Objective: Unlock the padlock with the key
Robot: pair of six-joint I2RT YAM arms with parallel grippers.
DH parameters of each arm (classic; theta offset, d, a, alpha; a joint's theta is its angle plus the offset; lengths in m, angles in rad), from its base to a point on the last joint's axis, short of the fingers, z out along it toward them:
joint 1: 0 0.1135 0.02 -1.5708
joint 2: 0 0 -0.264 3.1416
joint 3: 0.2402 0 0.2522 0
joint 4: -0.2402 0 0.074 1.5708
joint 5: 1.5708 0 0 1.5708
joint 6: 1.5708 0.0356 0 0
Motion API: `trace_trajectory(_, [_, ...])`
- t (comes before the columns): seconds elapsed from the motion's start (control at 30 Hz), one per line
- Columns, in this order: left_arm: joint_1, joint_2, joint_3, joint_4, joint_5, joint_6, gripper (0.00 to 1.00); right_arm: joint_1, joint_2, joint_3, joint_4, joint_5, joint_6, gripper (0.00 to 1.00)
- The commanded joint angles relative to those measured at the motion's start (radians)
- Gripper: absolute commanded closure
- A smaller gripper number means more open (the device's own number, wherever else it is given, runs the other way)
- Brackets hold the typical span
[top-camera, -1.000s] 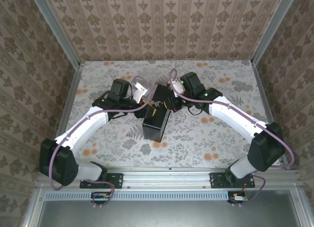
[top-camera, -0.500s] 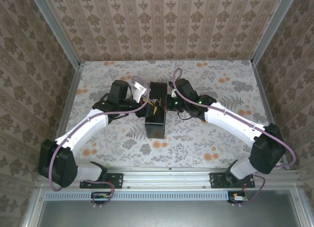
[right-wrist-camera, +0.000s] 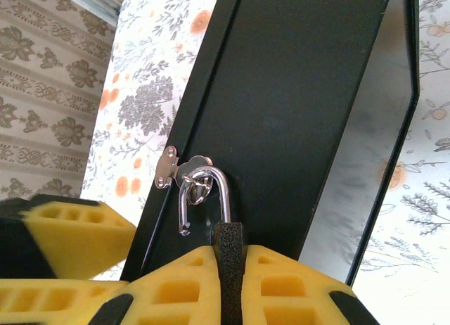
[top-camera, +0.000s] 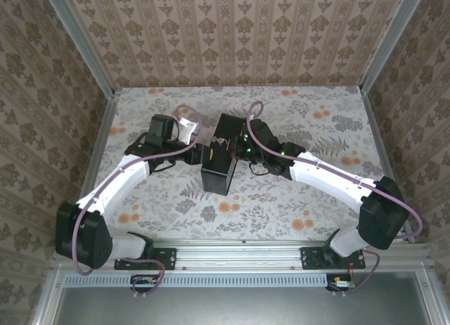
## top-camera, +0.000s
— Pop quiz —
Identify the aluminium table edge rail wide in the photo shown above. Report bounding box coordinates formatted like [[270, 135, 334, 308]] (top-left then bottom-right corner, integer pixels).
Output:
[[51, 238, 433, 272]]

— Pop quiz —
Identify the thin black left camera cable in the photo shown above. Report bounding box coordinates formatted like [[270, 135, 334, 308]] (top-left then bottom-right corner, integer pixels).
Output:
[[150, 158, 176, 174]]

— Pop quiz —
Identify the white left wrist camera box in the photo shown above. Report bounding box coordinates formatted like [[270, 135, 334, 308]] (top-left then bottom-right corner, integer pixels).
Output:
[[174, 116, 199, 146]]

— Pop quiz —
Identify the slotted grey cable duct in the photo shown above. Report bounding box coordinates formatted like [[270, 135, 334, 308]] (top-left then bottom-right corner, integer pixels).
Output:
[[65, 272, 330, 288]]

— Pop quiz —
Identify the grey metal panel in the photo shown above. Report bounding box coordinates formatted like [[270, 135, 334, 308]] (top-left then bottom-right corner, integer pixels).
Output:
[[33, 270, 450, 325]]

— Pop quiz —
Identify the thin black camera cable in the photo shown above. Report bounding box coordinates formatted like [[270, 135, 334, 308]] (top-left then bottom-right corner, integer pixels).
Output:
[[247, 162, 269, 177], [150, 158, 176, 174]]

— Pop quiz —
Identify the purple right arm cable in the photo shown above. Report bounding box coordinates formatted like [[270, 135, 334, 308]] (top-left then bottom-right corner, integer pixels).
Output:
[[247, 101, 424, 298]]

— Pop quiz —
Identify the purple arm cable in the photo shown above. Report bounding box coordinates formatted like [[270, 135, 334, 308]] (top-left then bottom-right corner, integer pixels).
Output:
[[247, 101, 424, 298], [72, 105, 203, 300]]

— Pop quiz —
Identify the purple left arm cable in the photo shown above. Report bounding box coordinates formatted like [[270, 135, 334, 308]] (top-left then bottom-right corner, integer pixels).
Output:
[[72, 105, 203, 300]]

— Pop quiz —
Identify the black box starry night lid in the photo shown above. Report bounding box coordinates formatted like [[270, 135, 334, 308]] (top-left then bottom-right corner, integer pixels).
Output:
[[200, 113, 249, 196]]

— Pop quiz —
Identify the floral patterned table cover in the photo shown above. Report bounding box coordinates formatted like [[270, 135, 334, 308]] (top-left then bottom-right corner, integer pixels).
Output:
[[80, 87, 405, 241]]

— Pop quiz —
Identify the aluminium side rail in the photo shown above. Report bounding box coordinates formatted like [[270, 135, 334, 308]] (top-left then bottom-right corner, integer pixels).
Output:
[[361, 89, 416, 243], [66, 89, 122, 245]]

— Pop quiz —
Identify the aluminium corner post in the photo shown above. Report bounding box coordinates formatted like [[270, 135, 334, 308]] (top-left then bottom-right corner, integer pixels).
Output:
[[360, 0, 430, 94], [40, 0, 117, 97]]

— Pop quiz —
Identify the thin black right camera cable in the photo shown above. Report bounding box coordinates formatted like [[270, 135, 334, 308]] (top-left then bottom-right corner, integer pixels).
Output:
[[247, 162, 269, 177]]

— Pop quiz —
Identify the black cable connector block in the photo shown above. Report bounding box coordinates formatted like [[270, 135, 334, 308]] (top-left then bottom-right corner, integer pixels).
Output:
[[130, 274, 160, 293], [326, 274, 356, 293]]

